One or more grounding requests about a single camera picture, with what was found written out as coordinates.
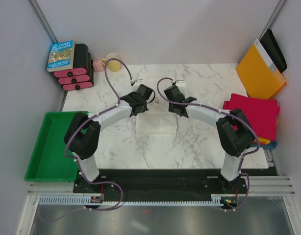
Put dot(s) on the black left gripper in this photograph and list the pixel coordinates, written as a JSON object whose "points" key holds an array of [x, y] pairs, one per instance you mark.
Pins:
{"points": [[145, 107]]}

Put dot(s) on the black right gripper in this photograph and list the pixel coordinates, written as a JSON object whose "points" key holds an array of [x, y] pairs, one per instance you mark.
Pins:
{"points": [[170, 108]]}

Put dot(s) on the white t shirt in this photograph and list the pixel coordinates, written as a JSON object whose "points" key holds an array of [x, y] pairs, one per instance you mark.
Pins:
{"points": [[157, 120]]}

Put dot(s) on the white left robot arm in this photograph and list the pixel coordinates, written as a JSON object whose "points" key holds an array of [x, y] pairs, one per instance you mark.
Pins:
{"points": [[82, 136]]}

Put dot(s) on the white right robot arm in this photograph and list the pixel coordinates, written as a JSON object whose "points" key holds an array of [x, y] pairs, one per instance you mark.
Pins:
{"points": [[234, 130]]}

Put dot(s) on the yellow mug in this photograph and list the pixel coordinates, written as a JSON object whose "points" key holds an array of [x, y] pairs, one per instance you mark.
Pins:
{"points": [[110, 62]]}

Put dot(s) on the small pink container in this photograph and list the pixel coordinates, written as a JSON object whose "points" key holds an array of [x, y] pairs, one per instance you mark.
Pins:
{"points": [[97, 65]]}

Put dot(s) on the black pink drawer organizer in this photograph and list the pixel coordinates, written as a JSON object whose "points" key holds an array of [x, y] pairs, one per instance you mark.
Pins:
{"points": [[81, 75]]}

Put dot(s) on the red folded t shirt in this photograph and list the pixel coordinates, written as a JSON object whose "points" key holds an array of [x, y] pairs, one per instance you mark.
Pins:
{"points": [[261, 113]]}

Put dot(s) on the orange folded t shirt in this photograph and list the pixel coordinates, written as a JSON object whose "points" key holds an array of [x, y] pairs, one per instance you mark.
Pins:
{"points": [[264, 140]]}

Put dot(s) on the blue treehouse book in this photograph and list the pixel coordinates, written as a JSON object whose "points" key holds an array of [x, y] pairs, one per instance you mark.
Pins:
{"points": [[61, 56]]}

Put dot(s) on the blue folded t shirt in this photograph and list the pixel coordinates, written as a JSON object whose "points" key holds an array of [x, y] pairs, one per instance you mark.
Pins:
{"points": [[271, 145]]}

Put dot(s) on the green plastic tray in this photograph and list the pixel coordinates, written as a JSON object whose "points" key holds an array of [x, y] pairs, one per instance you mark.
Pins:
{"points": [[48, 162]]}

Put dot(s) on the black folder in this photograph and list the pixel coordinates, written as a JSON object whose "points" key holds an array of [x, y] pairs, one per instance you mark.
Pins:
{"points": [[271, 46]]}

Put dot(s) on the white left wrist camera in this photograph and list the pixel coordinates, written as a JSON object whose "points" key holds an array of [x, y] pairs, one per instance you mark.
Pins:
{"points": [[136, 82]]}

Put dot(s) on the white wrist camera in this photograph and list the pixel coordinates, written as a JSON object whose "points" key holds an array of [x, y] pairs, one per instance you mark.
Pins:
{"points": [[136, 82], [180, 83]]}

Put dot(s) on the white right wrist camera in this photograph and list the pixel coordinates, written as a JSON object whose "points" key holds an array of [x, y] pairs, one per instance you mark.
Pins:
{"points": [[180, 83]]}

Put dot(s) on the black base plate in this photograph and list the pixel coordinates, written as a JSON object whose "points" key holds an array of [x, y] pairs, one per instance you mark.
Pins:
{"points": [[160, 184]]}

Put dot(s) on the white cable duct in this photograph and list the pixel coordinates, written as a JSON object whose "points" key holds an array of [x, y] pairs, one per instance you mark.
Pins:
{"points": [[88, 200]]}

